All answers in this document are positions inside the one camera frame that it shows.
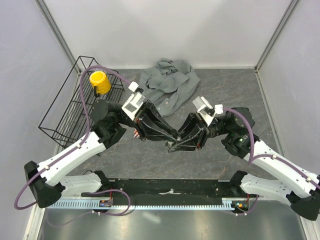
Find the black wire basket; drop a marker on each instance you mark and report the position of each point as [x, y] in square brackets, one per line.
[65, 121]

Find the mannequin hand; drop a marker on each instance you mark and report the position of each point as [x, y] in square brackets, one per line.
[136, 134]

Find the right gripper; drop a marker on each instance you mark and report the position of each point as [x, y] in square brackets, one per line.
[198, 140]

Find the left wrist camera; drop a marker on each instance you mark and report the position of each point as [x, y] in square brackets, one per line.
[135, 100]

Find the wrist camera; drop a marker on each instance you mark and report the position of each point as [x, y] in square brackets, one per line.
[206, 110]
[135, 100]

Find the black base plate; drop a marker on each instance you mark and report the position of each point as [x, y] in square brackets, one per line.
[177, 190]

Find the grey shirt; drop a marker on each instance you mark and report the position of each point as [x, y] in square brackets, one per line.
[168, 84]

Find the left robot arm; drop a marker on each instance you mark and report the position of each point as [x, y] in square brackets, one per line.
[44, 179]

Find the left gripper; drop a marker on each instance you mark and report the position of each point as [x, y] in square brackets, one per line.
[148, 121]

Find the slotted cable duct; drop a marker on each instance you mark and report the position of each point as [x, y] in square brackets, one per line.
[98, 204]

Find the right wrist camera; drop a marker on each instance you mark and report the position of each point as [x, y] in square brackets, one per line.
[206, 110]

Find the yellow cup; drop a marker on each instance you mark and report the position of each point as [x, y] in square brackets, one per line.
[100, 83]

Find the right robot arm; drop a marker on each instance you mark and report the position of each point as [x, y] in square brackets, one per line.
[293, 185]

